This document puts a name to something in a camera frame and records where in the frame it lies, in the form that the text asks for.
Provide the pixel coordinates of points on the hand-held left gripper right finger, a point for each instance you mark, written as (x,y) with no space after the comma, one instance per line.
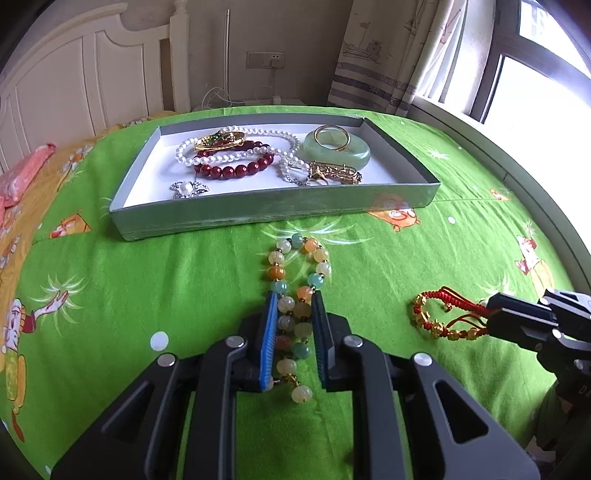
(319,341)

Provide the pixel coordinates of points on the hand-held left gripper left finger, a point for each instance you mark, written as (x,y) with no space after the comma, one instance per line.
(269,341)

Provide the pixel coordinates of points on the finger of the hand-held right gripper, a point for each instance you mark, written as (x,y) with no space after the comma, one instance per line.
(572,309)
(519,321)

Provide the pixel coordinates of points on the grey shallow cardboard box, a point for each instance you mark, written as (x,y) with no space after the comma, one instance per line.
(258,207)

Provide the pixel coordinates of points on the silver pearl brooch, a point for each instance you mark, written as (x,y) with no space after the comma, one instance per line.
(189,188)

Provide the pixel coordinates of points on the pale green jade bangle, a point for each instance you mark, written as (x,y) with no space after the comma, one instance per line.
(358,157)

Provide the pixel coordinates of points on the gold bangle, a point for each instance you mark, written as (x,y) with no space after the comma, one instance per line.
(217,142)

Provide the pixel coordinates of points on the person's right forearm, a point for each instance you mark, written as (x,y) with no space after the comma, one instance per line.
(561,415)

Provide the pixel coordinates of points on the green cartoon printed cloth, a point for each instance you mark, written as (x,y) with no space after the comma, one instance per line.
(184,277)

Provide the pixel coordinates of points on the dark framed window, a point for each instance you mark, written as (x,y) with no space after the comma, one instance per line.
(531,83)

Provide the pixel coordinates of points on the white nightstand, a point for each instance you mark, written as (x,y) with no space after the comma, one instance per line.
(249,104)

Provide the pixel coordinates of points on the yellow floral bedsheet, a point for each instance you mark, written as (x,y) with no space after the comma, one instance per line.
(27,240)

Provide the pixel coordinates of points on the white slim lamp pole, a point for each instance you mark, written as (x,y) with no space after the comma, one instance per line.
(226,55)

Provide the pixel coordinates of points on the printed beige curtain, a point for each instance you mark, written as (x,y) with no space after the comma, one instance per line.
(383,55)

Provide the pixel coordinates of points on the pink pillow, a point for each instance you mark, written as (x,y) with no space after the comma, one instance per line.
(23,177)

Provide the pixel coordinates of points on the white wooden headboard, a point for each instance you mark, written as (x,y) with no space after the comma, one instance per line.
(69,78)

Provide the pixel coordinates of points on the wall socket panel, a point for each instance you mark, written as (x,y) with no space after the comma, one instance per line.
(265,60)

